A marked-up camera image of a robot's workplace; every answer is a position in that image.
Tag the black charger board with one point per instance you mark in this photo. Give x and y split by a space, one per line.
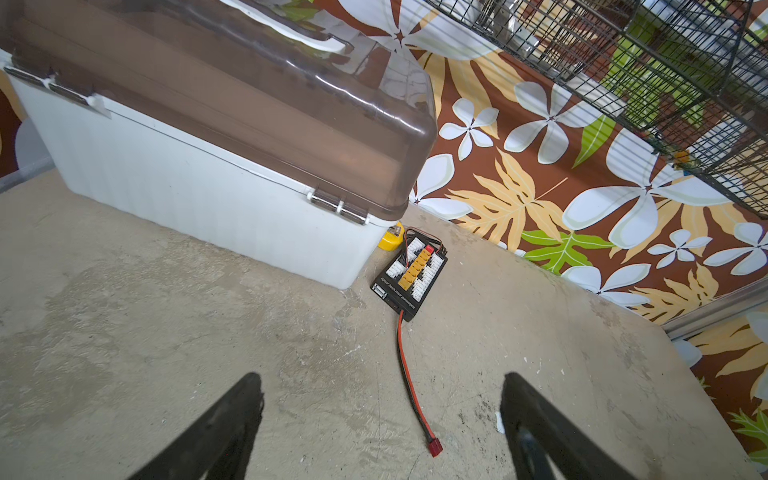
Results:
408 278

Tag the small yellow connector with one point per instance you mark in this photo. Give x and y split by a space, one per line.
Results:
393 238

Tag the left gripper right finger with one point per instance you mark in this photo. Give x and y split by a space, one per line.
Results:
540 438

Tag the black wire basket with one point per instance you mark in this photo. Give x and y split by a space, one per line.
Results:
689 77

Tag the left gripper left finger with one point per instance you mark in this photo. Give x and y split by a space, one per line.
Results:
219 444

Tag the white box brown lid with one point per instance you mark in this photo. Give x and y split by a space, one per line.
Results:
292 142

